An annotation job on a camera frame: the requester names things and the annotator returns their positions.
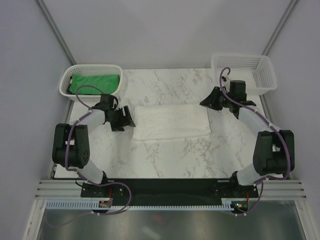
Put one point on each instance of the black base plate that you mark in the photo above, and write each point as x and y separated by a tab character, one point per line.
170	190

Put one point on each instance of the green towel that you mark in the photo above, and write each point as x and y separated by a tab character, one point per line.
94	84

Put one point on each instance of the right white plastic basket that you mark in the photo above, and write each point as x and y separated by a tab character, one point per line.
255	70

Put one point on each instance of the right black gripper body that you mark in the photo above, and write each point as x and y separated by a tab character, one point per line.
219	100

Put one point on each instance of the white towel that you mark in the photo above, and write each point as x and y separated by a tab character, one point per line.
166	122

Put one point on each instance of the dark blue towel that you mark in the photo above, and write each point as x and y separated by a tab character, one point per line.
68	90

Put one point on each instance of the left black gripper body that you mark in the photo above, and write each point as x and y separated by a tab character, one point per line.
118	120

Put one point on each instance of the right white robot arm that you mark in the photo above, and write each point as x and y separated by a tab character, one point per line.
274	151

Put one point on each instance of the white slotted cable duct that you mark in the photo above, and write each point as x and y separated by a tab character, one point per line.
99	205

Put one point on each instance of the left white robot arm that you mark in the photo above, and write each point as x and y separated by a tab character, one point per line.
71	146

